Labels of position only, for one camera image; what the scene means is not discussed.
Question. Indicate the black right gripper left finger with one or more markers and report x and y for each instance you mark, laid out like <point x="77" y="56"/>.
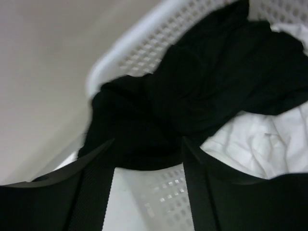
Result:
<point x="72" y="198"/>

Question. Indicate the white crumpled tank top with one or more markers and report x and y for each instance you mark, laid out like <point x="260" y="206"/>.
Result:
<point x="269" y="135"/>

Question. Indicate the black tank top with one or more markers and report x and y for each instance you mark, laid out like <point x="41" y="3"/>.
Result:
<point x="223" y="65"/>

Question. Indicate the white plastic laundry basket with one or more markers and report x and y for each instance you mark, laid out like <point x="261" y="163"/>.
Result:
<point x="158" y="199"/>

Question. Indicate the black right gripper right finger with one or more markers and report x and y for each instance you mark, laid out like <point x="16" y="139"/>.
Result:
<point x="225" y="199"/>

